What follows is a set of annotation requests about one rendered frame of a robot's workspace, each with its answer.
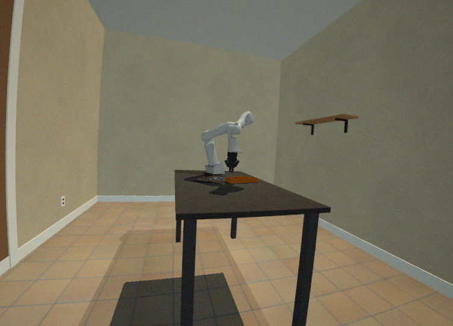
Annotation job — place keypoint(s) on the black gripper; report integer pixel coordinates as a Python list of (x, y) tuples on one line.
[(231, 161)]

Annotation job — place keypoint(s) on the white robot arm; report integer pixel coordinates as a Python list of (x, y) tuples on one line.
[(230, 128)]

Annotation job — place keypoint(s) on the orange labelled bins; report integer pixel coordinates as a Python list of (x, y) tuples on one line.
[(241, 179)]

